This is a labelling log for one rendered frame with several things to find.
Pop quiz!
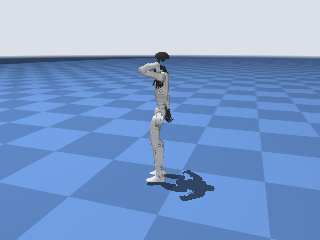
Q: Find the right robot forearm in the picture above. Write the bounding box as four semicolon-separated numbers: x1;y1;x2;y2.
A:
164;94;171;110

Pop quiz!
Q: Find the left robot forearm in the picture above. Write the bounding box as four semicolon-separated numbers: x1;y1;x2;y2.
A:
141;62;161;73

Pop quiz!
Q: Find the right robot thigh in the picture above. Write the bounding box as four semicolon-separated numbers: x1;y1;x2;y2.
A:
154;115;164;146

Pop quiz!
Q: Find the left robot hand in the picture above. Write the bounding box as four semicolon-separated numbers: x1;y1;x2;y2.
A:
153;69;164;89

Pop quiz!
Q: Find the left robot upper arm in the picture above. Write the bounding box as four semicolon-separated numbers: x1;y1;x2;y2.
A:
138;67;167;82

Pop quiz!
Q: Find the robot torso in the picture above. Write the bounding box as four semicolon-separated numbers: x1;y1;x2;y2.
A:
154;70;170;119

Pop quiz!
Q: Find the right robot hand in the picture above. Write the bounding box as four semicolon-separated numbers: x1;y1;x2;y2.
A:
165;106;174;123

